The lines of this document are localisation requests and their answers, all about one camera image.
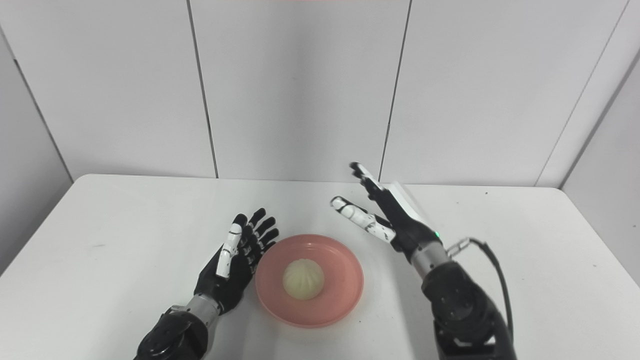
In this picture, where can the white steamed bun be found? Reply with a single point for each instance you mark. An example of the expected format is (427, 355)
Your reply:
(303, 279)

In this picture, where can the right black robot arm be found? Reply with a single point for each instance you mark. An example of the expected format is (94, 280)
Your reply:
(457, 305)

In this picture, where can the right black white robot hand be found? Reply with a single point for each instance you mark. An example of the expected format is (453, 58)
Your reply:
(395, 215)

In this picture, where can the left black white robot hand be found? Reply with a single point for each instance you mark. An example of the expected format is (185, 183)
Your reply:
(235, 265)

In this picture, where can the pink round plate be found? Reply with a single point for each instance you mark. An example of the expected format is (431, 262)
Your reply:
(309, 280)

